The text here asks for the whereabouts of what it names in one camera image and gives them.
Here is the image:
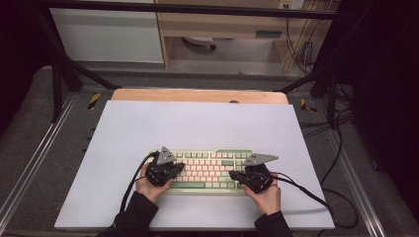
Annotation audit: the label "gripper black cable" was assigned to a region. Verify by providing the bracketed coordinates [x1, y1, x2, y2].
[270, 171, 360, 230]
[119, 151, 160, 213]

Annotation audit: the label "office chair base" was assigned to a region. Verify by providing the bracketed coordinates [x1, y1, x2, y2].
[182, 36, 217, 51]

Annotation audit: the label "green and cream keyboard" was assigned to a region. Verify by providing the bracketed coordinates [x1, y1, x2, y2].
[141, 147, 259, 197]

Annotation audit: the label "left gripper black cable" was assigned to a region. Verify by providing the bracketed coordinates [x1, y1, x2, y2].
[119, 151, 160, 213]

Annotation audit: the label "light wooden desk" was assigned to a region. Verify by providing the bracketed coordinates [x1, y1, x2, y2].
[154, 0, 340, 72]

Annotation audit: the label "wooden table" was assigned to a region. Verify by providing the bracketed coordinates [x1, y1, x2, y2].
[111, 88, 290, 106]

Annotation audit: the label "black floor cables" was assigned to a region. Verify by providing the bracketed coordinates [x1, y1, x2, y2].
[297, 82, 357, 188]

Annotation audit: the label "person's left hand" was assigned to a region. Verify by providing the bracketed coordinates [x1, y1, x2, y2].
[134, 172, 175, 203]

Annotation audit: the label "aluminium floor rail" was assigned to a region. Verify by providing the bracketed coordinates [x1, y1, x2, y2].
[0, 93, 79, 228]
[324, 131, 387, 237]

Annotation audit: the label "white cabinet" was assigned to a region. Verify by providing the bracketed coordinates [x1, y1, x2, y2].
[49, 8, 165, 64]

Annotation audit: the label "black metal frame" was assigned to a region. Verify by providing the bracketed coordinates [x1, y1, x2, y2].
[31, 0, 350, 130]

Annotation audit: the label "person's right hand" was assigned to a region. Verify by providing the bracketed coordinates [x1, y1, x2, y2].
[241, 171, 283, 216]

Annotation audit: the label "yellow clamp left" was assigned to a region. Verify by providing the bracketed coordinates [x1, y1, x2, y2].
[87, 92, 102, 111]

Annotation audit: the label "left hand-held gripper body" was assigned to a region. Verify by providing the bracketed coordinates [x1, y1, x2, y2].
[144, 146, 178, 188]

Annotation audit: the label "yellow clamp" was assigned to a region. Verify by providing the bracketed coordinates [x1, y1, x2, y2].
[299, 98, 318, 115]
[87, 92, 102, 111]

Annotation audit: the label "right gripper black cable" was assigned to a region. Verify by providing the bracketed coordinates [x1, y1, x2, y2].
[270, 171, 360, 230]

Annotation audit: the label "bundle of hanging cables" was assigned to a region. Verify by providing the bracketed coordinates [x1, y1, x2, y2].
[285, 16, 323, 74]

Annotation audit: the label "yellow clamp right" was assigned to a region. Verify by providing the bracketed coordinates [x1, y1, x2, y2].
[299, 98, 318, 115]

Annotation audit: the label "white power strip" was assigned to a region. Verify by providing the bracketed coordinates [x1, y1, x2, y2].
[278, 0, 305, 10]

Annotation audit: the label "black curtain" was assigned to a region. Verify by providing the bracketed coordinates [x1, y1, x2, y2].
[0, 0, 53, 132]
[337, 0, 419, 225]

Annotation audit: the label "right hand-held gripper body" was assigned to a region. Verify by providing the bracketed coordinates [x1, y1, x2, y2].
[241, 152, 280, 195]

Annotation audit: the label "white table cover board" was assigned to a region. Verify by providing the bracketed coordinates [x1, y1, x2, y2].
[53, 100, 336, 231]

